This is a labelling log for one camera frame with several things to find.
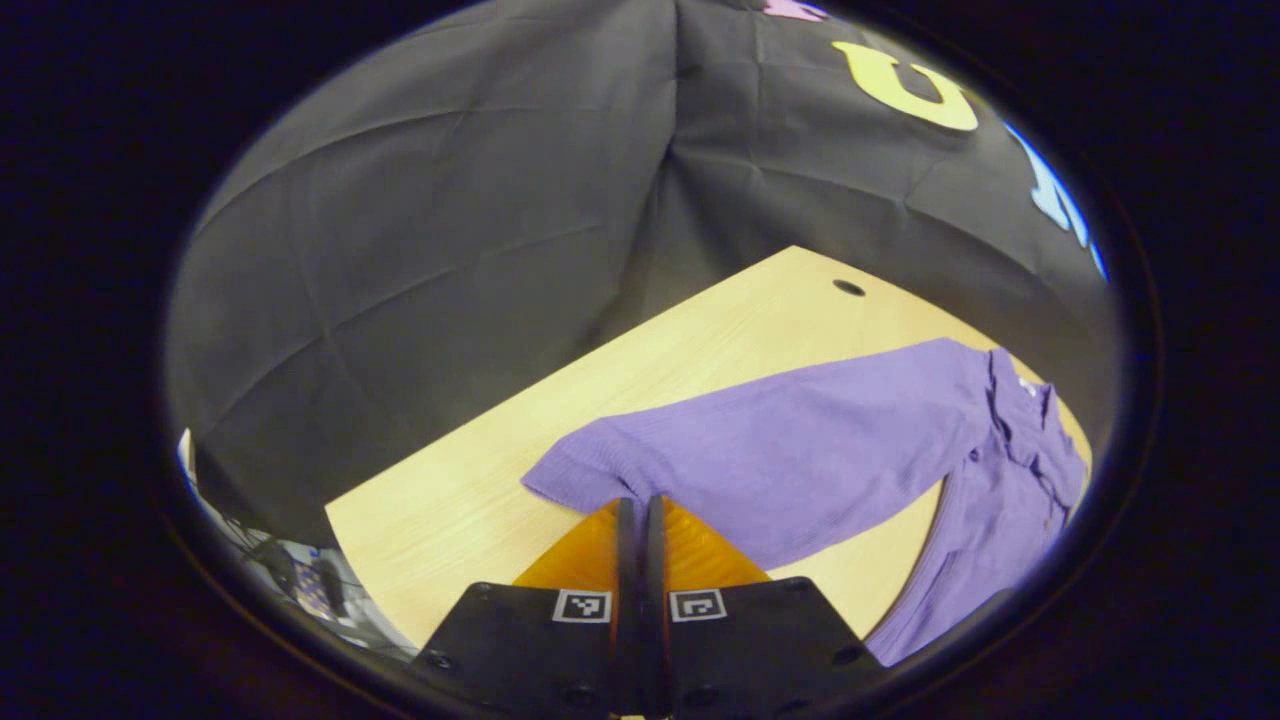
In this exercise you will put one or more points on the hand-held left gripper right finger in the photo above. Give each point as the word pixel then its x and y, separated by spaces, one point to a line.
pixel 655 600

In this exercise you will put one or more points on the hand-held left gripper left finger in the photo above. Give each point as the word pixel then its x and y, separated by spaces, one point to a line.
pixel 627 600

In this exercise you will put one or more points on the purple knit shirt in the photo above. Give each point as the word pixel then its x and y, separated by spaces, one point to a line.
pixel 800 440

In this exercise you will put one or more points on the black backdrop cloth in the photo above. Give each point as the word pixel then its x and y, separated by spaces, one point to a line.
pixel 450 230

